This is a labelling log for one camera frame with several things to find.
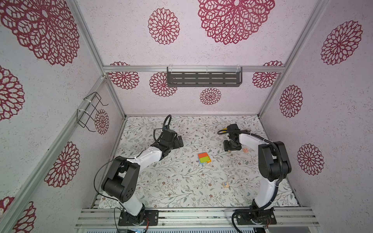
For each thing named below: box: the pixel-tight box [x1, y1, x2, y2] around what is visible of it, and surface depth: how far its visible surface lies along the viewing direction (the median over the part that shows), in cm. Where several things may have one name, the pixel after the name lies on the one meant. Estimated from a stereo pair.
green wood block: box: [199, 155, 211, 164], surface depth 96 cm
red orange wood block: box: [198, 152, 209, 159], surface depth 100 cm
